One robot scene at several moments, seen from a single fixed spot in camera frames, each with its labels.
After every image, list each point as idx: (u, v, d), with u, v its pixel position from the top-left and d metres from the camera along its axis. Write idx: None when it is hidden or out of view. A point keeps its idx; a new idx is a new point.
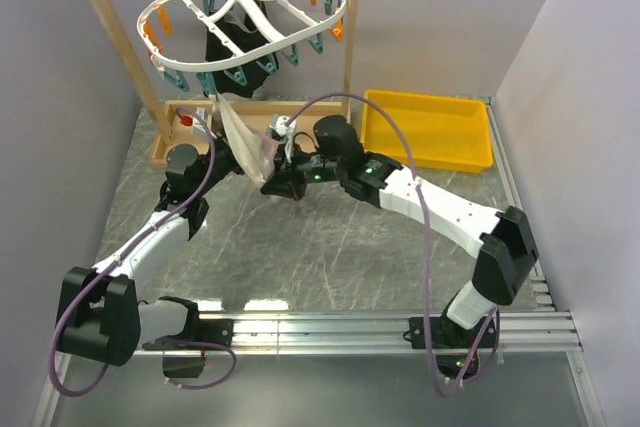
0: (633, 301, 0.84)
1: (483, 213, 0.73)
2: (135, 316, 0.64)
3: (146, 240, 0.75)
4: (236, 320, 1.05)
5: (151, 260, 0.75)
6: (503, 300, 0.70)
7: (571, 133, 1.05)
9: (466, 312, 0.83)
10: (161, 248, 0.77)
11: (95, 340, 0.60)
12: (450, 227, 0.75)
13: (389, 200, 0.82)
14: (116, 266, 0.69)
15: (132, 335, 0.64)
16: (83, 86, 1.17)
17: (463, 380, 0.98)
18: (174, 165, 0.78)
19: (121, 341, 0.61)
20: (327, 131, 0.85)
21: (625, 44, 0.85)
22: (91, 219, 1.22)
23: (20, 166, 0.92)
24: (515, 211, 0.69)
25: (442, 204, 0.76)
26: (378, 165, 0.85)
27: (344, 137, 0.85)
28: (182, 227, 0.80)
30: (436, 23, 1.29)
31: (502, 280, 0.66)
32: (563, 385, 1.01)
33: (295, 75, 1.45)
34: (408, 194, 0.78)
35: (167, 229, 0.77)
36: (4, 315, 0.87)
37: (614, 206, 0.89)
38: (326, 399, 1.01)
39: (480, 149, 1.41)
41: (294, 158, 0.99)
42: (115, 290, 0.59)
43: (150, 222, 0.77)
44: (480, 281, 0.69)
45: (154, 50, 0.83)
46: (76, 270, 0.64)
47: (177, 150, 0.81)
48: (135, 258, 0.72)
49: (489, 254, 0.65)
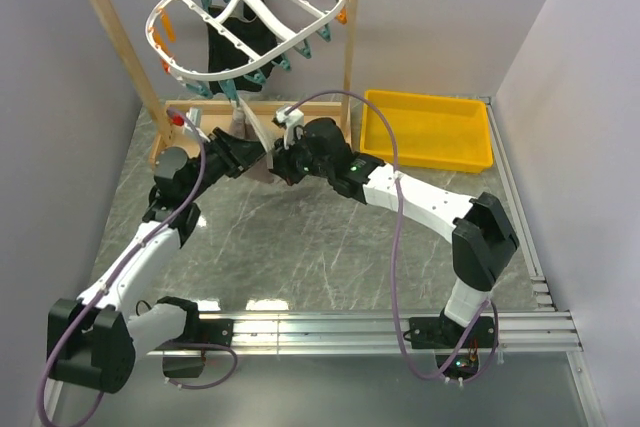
0: (633, 301, 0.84)
1: (458, 200, 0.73)
2: (128, 341, 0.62)
3: (134, 260, 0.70)
4: (235, 320, 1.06)
5: (141, 281, 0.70)
6: (484, 284, 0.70)
7: (571, 133, 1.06)
9: (461, 308, 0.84)
10: (150, 265, 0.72)
11: (87, 372, 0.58)
12: (425, 216, 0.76)
13: (373, 195, 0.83)
14: (102, 296, 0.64)
15: (127, 358, 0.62)
16: (83, 87, 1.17)
17: (463, 380, 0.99)
18: (163, 169, 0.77)
19: (114, 369, 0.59)
20: (316, 131, 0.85)
21: (625, 44, 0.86)
22: (91, 219, 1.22)
23: (20, 166, 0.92)
24: (487, 197, 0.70)
25: (420, 194, 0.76)
26: (363, 164, 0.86)
27: (333, 138, 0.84)
28: (172, 239, 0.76)
30: (436, 23, 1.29)
31: (477, 262, 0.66)
32: (563, 386, 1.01)
33: (295, 75, 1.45)
34: (388, 187, 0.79)
35: (156, 244, 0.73)
36: (4, 315, 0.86)
37: (614, 206, 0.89)
38: (326, 400, 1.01)
39: (480, 149, 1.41)
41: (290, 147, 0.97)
42: (103, 324, 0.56)
43: (137, 238, 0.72)
44: (459, 267, 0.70)
45: (172, 62, 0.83)
46: (62, 302, 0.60)
47: (166, 153, 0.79)
48: (122, 284, 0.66)
49: (459, 236, 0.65)
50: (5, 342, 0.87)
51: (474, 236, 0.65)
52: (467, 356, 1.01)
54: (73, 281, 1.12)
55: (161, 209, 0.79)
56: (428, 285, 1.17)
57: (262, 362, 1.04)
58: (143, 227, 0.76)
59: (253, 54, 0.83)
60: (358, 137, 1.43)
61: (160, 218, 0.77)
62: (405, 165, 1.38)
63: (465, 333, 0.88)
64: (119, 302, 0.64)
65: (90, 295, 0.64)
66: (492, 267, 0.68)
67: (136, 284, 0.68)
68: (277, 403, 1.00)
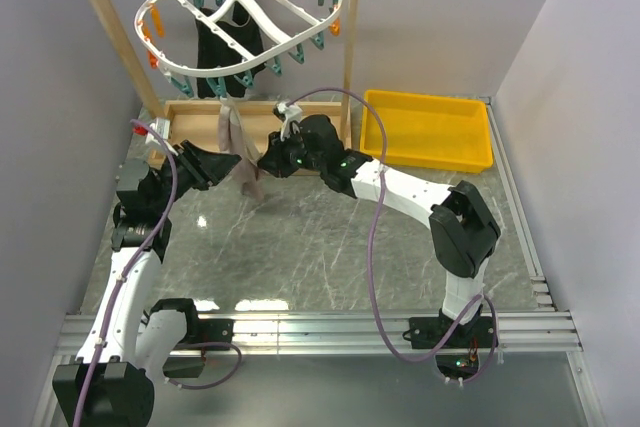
0: (633, 302, 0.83)
1: (439, 189, 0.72)
2: (143, 376, 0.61)
3: (120, 299, 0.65)
4: (234, 320, 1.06)
5: (136, 317, 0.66)
6: (465, 269, 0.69)
7: (571, 132, 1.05)
9: (453, 303, 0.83)
10: (140, 296, 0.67)
11: (113, 415, 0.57)
12: (407, 205, 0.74)
13: (361, 189, 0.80)
14: (102, 349, 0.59)
15: (147, 392, 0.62)
16: (83, 87, 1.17)
17: (463, 380, 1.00)
18: (123, 184, 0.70)
19: (139, 405, 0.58)
20: (311, 128, 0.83)
21: (625, 44, 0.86)
22: (91, 218, 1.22)
23: (19, 166, 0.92)
24: (465, 183, 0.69)
25: (402, 184, 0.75)
26: (353, 160, 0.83)
27: (326, 137, 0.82)
28: (153, 262, 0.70)
30: (435, 23, 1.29)
31: (455, 246, 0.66)
32: (563, 386, 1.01)
33: (295, 75, 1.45)
34: (374, 180, 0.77)
35: (136, 275, 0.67)
36: (5, 313, 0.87)
37: (613, 206, 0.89)
38: (325, 400, 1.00)
39: (481, 149, 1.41)
41: (286, 139, 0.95)
42: (115, 377, 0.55)
43: (115, 275, 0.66)
44: (439, 250, 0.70)
45: (160, 55, 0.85)
46: (65, 367, 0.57)
47: (124, 167, 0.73)
48: (118, 330, 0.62)
49: (435, 220, 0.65)
50: (7, 341, 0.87)
51: (451, 221, 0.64)
52: (468, 356, 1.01)
54: (73, 281, 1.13)
55: (128, 229, 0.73)
56: (428, 285, 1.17)
57: (263, 362, 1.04)
58: (117, 256, 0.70)
59: (245, 54, 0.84)
60: (358, 137, 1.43)
61: (132, 237, 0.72)
62: (404, 165, 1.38)
63: (453, 325, 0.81)
64: (121, 351, 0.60)
65: (89, 351, 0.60)
66: (471, 251, 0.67)
67: (131, 322, 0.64)
68: (277, 403, 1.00)
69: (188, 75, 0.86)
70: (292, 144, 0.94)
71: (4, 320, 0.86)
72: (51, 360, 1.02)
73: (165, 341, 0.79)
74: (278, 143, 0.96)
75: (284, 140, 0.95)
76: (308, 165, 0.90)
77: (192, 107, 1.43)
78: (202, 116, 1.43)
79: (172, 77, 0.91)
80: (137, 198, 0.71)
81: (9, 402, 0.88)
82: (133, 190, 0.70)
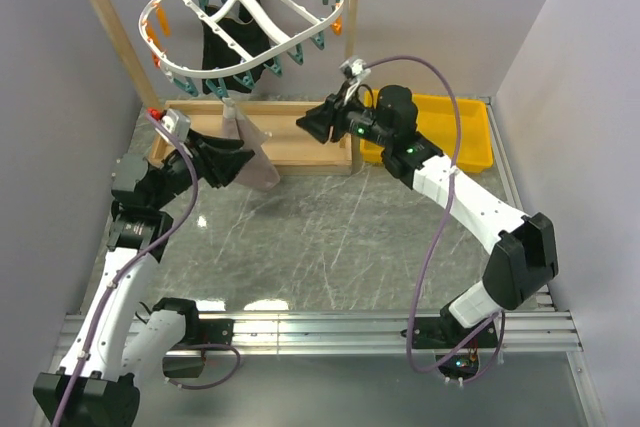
0: (634, 303, 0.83)
1: (511, 214, 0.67)
2: (126, 386, 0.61)
3: (108, 307, 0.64)
4: (234, 321, 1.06)
5: (123, 327, 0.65)
6: (510, 302, 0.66)
7: (571, 132, 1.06)
9: (468, 310, 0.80)
10: (131, 301, 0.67)
11: (94, 424, 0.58)
12: (470, 218, 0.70)
13: (422, 183, 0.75)
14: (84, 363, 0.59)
15: (130, 402, 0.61)
16: (83, 88, 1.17)
17: (463, 380, 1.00)
18: (121, 183, 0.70)
19: (121, 414, 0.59)
20: (391, 102, 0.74)
21: (625, 44, 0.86)
22: (92, 218, 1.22)
23: (20, 167, 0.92)
24: (542, 218, 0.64)
25: (473, 195, 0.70)
26: (421, 148, 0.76)
27: (405, 116, 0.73)
28: (145, 269, 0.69)
30: (435, 24, 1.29)
31: (510, 280, 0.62)
32: (563, 386, 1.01)
33: (296, 75, 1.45)
34: (441, 180, 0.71)
35: (128, 281, 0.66)
36: (6, 313, 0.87)
37: (612, 207, 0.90)
38: (325, 399, 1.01)
39: (480, 149, 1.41)
41: (349, 104, 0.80)
42: (95, 395, 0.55)
43: (106, 281, 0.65)
44: (490, 278, 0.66)
45: (162, 56, 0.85)
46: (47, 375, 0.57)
47: (122, 163, 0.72)
48: (102, 342, 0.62)
49: (502, 250, 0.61)
50: (7, 342, 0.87)
51: (517, 255, 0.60)
52: (467, 356, 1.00)
54: (73, 281, 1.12)
55: (126, 227, 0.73)
56: (428, 285, 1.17)
57: (263, 362, 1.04)
58: (112, 257, 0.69)
59: (245, 53, 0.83)
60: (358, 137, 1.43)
61: (131, 234, 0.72)
62: None
63: (479, 329, 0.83)
64: (102, 366, 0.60)
65: (72, 361, 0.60)
66: (523, 286, 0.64)
67: (117, 333, 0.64)
68: (277, 404, 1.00)
69: (189, 76, 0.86)
70: (359, 111, 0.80)
71: (4, 321, 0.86)
72: (50, 360, 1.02)
73: (164, 341, 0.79)
74: (337, 110, 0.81)
75: (346, 104, 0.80)
76: (371, 138, 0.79)
77: (193, 107, 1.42)
78: (201, 117, 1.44)
79: (174, 77, 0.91)
80: (135, 199, 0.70)
81: (8, 402, 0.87)
82: (130, 191, 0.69)
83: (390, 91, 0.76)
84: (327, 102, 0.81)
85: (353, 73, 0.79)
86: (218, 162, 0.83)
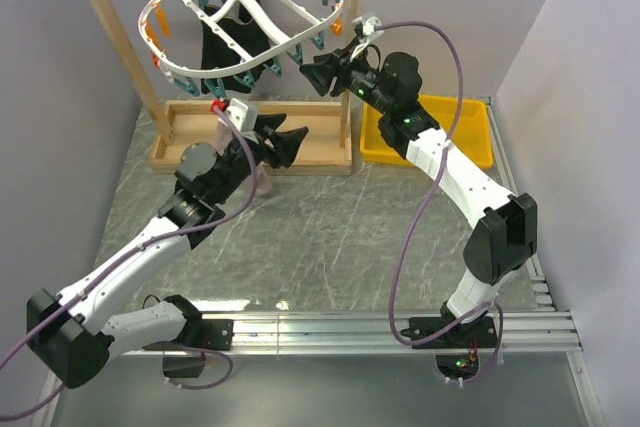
0: (634, 303, 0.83)
1: (499, 192, 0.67)
2: (101, 346, 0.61)
3: (124, 264, 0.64)
4: (234, 320, 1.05)
5: (128, 289, 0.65)
6: (487, 276, 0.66)
7: (571, 131, 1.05)
9: (462, 303, 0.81)
10: (148, 268, 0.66)
11: (55, 362, 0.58)
12: (459, 195, 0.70)
13: (415, 154, 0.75)
14: (77, 302, 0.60)
15: (96, 361, 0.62)
16: (82, 88, 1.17)
17: (463, 381, 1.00)
18: (187, 168, 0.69)
19: (79, 368, 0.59)
20: (397, 70, 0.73)
21: (626, 44, 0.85)
22: (91, 219, 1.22)
23: (19, 169, 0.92)
24: (527, 198, 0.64)
25: (463, 169, 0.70)
26: (418, 119, 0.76)
27: (409, 87, 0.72)
28: (178, 246, 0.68)
30: (435, 24, 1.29)
31: (489, 254, 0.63)
32: (563, 386, 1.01)
33: (296, 75, 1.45)
34: (434, 153, 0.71)
35: (155, 250, 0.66)
36: (6, 315, 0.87)
37: (613, 208, 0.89)
38: (325, 399, 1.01)
39: (480, 149, 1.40)
41: (355, 62, 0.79)
42: (67, 337, 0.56)
43: (137, 241, 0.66)
44: (471, 250, 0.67)
45: (161, 56, 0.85)
46: (44, 295, 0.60)
47: (195, 148, 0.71)
48: (102, 292, 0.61)
49: (485, 225, 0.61)
50: (6, 344, 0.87)
51: (498, 230, 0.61)
52: (467, 356, 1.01)
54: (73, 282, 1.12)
55: (181, 204, 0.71)
56: (428, 285, 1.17)
57: (262, 362, 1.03)
58: (156, 223, 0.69)
59: (244, 53, 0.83)
60: (358, 137, 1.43)
61: (181, 212, 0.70)
62: (406, 166, 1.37)
63: (452, 323, 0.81)
64: (90, 314, 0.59)
65: (71, 293, 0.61)
66: (502, 263, 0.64)
67: (118, 292, 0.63)
68: (277, 403, 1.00)
69: (189, 76, 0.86)
70: (363, 70, 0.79)
71: (4, 324, 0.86)
72: None
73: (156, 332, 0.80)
74: (341, 65, 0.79)
75: (352, 62, 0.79)
76: (369, 100, 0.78)
77: (192, 107, 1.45)
78: (201, 117, 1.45)
79: (173, 77, 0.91)
80: (192, 188, 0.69)
81: (8, 403, 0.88)
82: (190, 180, 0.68)
83: (397, 59, 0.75)
84: (332, 57, 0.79)
85: (363, 32, 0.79)
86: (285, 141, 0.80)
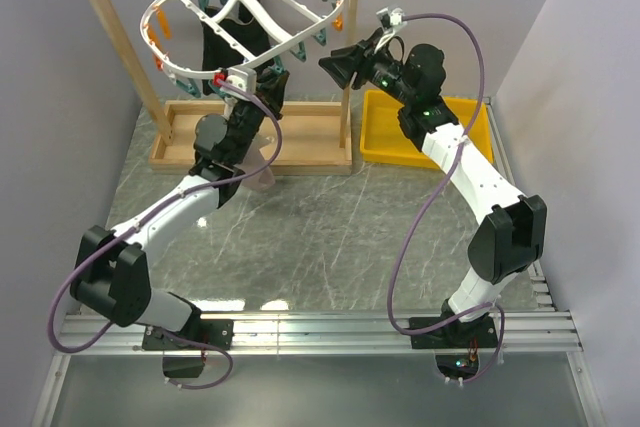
0: (635, 304, 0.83)
1: (510, 192, 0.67)
2: (147, 283, 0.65)
3: (169, 207, 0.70)
4: (234, 321, 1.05)
5: (173, 227, 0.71)
6: (488, 274, 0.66)
7: (571, 130, 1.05)
9: (463, 300, 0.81)
10: (186, 215, 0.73)
11: (104, 297, 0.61)
12: (472, 193, 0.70)
13: (430, 147, 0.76)
14: (133, 232, 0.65)
15: (140, 300, 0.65)
16: (82, 87, 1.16)
17: (463, 380, 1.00)
18: (204, 139, 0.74)
19: (128, 303, 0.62)
20: (421, 63, 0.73)
21: (626, 42, 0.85)
22: (91, 219, 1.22)
23: (19, 167, 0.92)
24: (537, 200, 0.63)
25: (476, 167, 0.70)
26: (439, 114, 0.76)
27: (432, 80, 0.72)
28: (210, 198, 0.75)
30: (435, 24, 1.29)
31: (492, 252, 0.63)
32: (563, 385, 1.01)
33: (296, 75, 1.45)
34: (449, 147, 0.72)
35: (193, 199, 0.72)
36: (5, 315, 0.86)
37: (612, 207, 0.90)
38: (325, 399, 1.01)
39: (481, 148, 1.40)
41: (379, 53, 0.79)
42: (126, 260, 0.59)
43: (178, 188, 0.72)
44: (475, 246, 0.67)
45: (164, 58, 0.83)
46: (98, 228, 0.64)
47: (206, 120, 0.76)
48: (153, 227, 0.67)
49: (492, 224, 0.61)
50: (6, 344, 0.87)
51: (503, 228, 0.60)
52: (467, 356, 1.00)
54: None
55: (208, 165, 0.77)
56: (428, 285, 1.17)
57: (262, 362, 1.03)
58: (188, 179, 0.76)
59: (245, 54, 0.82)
60: (359, 137, 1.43)
61: (206, 177, 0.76)
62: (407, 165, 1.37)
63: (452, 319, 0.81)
64: (144, 242, 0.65)
65: (124, 227, 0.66)
66: (505, 261, 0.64)
67: (165, 229, 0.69)
68: (277, 403, 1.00)
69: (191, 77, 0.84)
70: (386, 62, 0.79)
71: (3, 324, 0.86)
72: (51, 361, 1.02)
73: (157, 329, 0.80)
74: (366, 56, 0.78)
75: (375, 54, 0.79)
76: (392, 92, 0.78)
77: (192, 107, 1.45)
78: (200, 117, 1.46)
79: (176, 78, 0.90)
80: (211, 156, 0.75)
81: (7, 405, 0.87)
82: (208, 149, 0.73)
83: (423, 52, 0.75)
84: (357, 49, 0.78)
85: (390, 23, 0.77)
86: (272, 89, 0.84)
